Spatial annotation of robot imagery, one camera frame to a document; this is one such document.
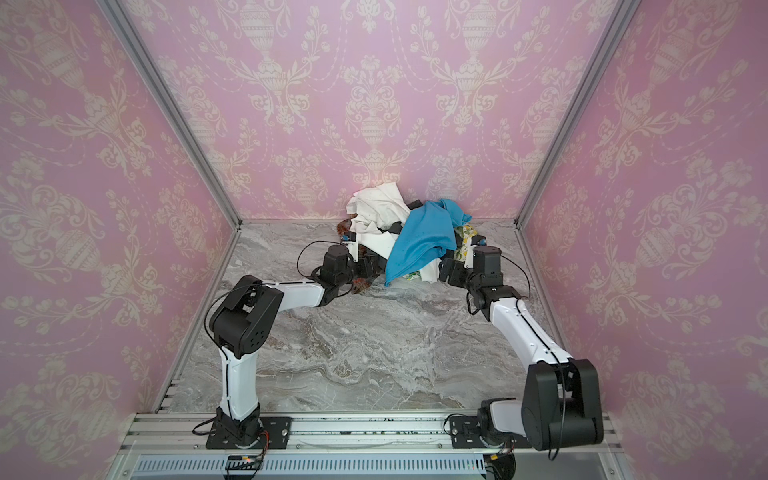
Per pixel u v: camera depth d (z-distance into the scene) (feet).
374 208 3.48
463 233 3.59
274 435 2.44
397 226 3.40
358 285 3.20
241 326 1.74
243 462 2.40
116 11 2.26
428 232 3.20
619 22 2.29
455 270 2.55
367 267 2.92
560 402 1.35
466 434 2.39
